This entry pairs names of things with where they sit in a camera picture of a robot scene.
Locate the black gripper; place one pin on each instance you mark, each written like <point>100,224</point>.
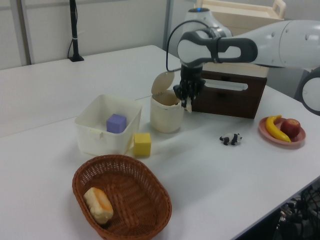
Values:
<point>190,80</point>

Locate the cream trash bin with lid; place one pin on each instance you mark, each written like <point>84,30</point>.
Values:
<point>165,112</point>

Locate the black pole stand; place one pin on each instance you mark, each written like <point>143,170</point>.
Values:
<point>74,30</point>

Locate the pink plate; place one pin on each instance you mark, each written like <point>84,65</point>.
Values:
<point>298,141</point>

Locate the toy bread loaf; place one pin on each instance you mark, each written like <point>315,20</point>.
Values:
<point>98,208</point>

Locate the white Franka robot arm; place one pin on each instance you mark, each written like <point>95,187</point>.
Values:
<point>250,47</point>

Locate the brown wicker basket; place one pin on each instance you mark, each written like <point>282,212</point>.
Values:
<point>130,200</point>

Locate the yellow foam cube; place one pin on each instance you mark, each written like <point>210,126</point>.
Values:
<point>142,145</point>

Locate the purple foam cube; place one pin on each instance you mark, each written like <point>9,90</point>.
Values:
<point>116,123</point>

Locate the cream toy cabinet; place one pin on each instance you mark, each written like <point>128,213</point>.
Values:
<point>245,15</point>

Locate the dark brown wooden box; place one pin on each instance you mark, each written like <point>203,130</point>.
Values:
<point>230,102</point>

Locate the black white panda figurine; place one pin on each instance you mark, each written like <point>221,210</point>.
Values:
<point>231,138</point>

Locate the white plastic square tub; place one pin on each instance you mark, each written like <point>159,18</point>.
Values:
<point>100,140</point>

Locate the yellow toy banana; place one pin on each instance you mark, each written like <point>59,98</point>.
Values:
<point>273,130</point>

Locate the red toy apple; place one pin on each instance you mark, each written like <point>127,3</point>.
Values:
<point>290,127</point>

